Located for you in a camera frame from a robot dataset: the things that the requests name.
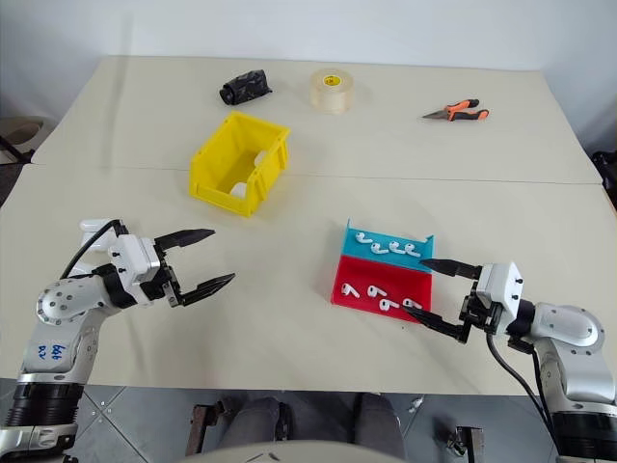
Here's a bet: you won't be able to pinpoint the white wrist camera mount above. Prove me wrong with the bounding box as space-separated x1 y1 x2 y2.
474 261 524 335
109 234 162 297

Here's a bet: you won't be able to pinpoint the black crumpled bag roll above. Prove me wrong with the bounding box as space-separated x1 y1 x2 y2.
218 68 274 107

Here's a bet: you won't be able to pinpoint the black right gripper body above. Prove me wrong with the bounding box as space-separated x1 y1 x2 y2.
458 278 503 345

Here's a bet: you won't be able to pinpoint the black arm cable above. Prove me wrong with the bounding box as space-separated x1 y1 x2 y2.
485 331 561 457
59 219 122 281

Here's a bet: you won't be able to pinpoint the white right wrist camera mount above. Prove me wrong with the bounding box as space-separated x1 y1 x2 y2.
474 261 524 335

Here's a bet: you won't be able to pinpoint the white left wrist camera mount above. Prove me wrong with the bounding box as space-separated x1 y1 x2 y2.
109 234 162 297

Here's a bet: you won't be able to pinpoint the teal and red tray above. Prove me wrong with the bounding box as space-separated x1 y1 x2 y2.
330 217 436 324

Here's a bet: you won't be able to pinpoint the yellow plastic bin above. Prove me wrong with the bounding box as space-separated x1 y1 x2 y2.
188 110 292 219

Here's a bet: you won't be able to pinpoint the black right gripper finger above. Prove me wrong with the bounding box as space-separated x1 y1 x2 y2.
419 258 484 281
403 306 469 344

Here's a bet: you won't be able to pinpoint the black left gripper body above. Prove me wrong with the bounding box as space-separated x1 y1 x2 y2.
137 243 187 309

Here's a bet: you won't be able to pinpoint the beige tape roll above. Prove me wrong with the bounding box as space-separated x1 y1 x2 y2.
308 67 358 116

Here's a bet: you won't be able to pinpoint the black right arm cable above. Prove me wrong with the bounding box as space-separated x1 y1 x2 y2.
485 331 561 457

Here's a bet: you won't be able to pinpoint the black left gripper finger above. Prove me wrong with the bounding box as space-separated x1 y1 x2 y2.
179 272 237 308
154 229 217 258

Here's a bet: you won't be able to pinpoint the dark chair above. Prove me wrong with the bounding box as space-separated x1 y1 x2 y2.
0 115 50 166

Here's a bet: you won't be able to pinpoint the grey rounded leg shape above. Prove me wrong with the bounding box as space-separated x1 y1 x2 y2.
219 395 292 455
353 392 407 457

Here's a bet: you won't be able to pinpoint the dark background object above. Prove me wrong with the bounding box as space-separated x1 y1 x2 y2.
591 150 617 188

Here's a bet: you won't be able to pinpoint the orange black pliers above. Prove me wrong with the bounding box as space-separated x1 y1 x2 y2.
421 97 491 123

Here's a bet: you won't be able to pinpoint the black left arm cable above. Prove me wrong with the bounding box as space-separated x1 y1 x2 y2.
59 219 122 281

